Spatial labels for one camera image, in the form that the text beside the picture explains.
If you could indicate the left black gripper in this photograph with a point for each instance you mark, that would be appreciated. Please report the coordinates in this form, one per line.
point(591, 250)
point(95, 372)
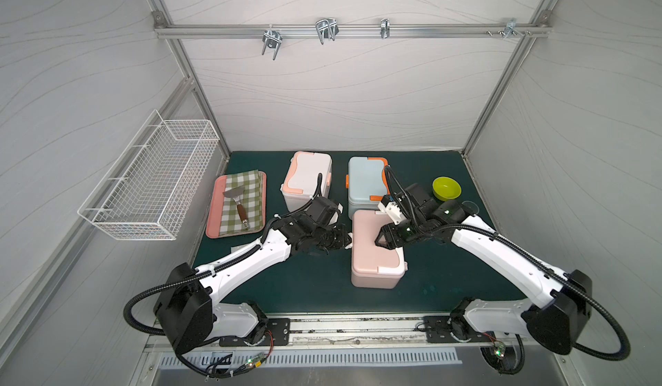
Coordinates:
point(331, 236)

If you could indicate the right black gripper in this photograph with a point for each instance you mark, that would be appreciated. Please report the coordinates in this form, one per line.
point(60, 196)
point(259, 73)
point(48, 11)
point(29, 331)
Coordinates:
point(392, 233)

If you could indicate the pink first aid kit box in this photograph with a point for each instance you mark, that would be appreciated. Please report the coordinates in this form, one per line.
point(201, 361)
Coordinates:
point(374, 267)

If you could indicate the blue orange first aid kit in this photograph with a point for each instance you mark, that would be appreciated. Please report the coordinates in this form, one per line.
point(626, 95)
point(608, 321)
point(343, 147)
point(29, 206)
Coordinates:
point(366, 183)

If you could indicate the white peach first aid kit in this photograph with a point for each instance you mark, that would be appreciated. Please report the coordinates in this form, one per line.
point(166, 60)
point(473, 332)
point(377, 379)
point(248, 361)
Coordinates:
point(300, 182)

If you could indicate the white gauze packet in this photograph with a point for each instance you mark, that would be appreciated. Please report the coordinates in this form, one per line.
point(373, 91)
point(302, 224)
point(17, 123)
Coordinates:
point(238, 250)

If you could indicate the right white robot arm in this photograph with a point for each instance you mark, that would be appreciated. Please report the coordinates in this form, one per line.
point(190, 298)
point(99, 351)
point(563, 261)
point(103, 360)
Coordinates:
point(556, 306)

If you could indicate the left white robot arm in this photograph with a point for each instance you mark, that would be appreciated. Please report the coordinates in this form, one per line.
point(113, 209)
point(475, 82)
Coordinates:
point(189, 308)

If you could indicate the metal hook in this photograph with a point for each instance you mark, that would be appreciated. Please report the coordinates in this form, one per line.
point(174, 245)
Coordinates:
point(385, 28)
point(272, 40)
point(326, 29)
point(510, 30)

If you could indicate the green bowl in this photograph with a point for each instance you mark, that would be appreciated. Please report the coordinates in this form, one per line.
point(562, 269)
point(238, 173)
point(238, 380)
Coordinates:
point(445, 188)

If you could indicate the clear plastic cup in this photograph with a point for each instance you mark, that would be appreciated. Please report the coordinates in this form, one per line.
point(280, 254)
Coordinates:
point(470, 207)

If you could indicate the green checkered cloth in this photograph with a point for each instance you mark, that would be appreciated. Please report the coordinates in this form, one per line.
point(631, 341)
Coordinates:
point(251, 199)

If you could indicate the pink tray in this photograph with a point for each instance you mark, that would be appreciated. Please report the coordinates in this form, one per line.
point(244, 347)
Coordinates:
point(212, 228)

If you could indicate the aluminium crossbar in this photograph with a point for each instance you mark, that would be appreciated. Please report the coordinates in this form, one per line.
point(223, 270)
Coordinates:
point(346, 31)

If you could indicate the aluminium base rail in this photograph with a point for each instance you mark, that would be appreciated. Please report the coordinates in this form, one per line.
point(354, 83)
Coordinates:
point(382, 329)

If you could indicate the spatula with wooden handle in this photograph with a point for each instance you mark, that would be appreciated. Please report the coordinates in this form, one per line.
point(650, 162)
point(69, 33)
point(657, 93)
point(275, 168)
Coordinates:
point(240, 216)

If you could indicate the white wire basket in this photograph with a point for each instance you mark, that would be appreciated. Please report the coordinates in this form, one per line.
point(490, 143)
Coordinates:
point(148, 190)

